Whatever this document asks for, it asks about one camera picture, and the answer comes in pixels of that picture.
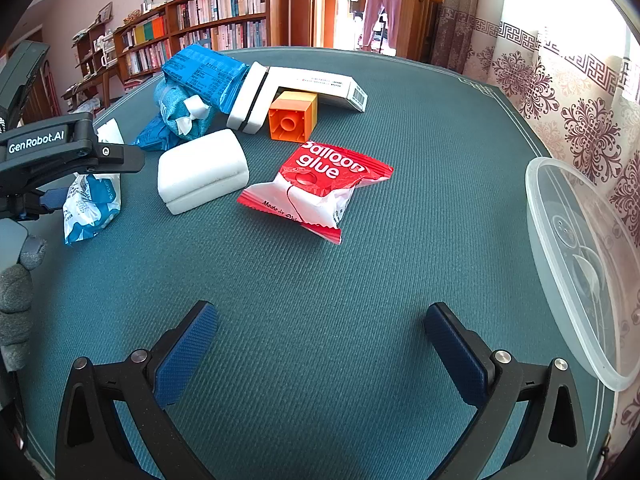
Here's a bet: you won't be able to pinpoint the red white glue packet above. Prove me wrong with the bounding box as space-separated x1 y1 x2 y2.
237 141 395 245

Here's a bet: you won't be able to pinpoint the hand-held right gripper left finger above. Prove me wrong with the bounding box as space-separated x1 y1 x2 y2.
55 301 219 480

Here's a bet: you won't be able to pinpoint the white sponge block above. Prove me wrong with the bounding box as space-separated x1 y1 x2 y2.
157 129 250 216

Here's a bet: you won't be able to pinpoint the blue white plastic packet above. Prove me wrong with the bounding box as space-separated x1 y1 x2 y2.
62 119 124 246
134 112 174 154

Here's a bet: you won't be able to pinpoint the white long cardboard box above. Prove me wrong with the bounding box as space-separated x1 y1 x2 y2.
260 65 369 113

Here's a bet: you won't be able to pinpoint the low wooden bookshelf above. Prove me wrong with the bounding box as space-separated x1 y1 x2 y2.
114 5 174 87

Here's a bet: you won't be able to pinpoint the person's left hand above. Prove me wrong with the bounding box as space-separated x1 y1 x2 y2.
0 221 49 372

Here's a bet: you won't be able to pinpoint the light blue patterned packet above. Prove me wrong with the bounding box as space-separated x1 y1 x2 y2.
152 80 219 141

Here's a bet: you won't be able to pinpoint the white block with black stripe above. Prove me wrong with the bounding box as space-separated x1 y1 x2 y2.
226 61 271 135

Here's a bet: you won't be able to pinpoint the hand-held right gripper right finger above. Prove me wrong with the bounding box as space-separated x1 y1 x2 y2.
424 302 588 480

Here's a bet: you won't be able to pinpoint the orange yellow toy block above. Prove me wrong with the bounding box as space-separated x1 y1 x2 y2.
268 91 320 142

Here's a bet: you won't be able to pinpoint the dark brown curtain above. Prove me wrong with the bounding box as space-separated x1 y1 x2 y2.
430 6 484 74

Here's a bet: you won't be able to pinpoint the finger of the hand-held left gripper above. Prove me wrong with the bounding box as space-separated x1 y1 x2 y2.
0 187 69 221
93 143 146 176

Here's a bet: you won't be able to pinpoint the blue snack packet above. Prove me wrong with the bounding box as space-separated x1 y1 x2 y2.
161 44 251 116

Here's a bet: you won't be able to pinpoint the wooden door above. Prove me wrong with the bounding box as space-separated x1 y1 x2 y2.
395 0 447 62

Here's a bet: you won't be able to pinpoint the clear plastic container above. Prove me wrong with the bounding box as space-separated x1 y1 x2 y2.
525 156 640 392

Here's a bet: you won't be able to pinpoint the patterned lace curtain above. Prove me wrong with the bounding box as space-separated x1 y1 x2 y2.
462 10 640 433

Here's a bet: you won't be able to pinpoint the small wooden shelf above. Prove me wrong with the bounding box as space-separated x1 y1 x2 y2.
74 20 117 82

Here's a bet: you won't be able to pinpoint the wooden desk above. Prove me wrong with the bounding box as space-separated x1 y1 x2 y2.
62 67 126 112

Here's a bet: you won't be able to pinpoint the pink hanging pants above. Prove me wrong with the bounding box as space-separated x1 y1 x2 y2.
361 0 403 52

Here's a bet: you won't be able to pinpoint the tall wooden bookshelf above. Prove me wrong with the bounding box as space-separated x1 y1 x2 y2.
165 0 292 54

